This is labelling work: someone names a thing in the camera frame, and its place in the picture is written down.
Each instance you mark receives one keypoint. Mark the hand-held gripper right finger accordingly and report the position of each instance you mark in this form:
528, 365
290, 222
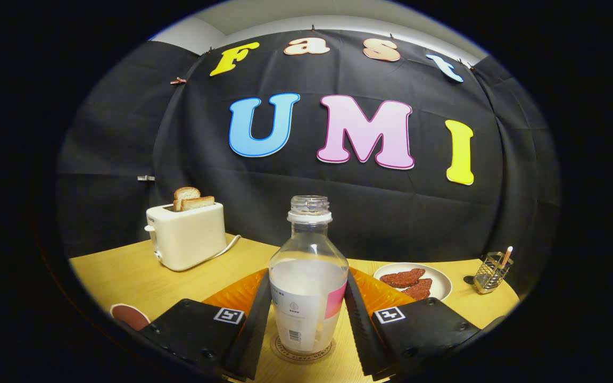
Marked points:
358, 332

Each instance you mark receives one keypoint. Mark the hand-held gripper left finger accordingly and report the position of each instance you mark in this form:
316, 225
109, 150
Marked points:
256, 332

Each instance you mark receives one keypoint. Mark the round wooden coaster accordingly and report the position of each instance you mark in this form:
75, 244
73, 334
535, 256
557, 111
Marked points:
312, 358

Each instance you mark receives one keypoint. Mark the clear plastic juice bottle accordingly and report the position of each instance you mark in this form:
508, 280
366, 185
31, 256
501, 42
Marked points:
306, 287

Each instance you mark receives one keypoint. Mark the red meat slice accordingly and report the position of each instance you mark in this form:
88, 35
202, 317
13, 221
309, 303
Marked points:
402, 277
419, 290

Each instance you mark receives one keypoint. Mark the white plate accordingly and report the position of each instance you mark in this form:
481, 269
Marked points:
439, 282

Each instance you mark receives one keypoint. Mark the cream toaster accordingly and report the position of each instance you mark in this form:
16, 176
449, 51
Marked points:
189, 239

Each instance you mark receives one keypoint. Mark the black backdrop cloth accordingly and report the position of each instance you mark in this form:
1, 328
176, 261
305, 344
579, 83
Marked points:
338, 213

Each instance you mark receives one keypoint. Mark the wooden table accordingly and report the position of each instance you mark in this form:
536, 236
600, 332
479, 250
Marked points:
125, 282

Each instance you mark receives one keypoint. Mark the toasted bread slice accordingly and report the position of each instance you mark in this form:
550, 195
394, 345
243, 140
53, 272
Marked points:
199, 203
185, 192

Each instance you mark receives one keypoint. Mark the white clip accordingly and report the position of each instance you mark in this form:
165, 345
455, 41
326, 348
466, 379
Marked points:
146, 178

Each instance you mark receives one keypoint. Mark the copper clip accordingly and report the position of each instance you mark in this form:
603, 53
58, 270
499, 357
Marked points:
178, 81

